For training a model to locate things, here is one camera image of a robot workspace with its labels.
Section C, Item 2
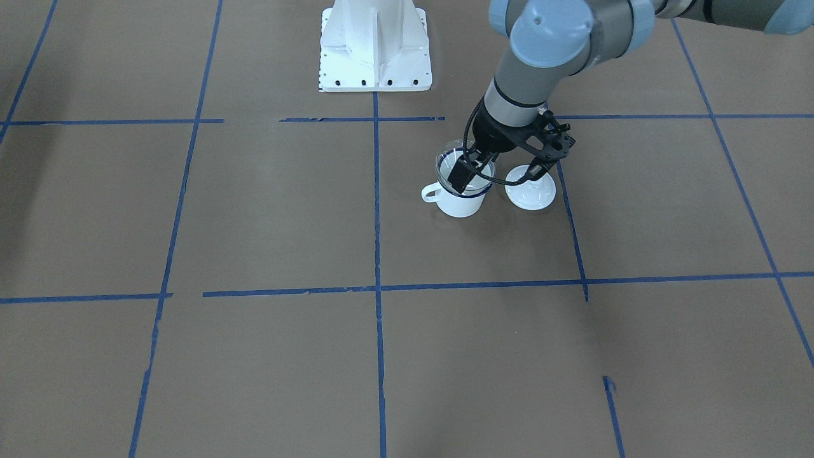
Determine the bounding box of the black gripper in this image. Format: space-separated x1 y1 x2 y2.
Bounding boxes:
447 102 518 195

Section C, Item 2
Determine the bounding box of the clear plastic funnel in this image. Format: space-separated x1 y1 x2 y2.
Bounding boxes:
436 139 496 198

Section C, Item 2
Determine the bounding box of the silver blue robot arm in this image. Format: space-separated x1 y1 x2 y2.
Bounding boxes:
439 1 813 195

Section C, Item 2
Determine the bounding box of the white enamel cup blue rim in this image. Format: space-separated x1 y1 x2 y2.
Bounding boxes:
421 147 492 218

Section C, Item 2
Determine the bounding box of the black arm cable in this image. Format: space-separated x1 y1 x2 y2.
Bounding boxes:
462 99 541 187

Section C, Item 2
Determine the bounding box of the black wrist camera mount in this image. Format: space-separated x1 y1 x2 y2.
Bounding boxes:
505 108 576 186

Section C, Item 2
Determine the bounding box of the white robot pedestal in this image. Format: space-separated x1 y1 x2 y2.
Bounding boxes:
318 1 433 93

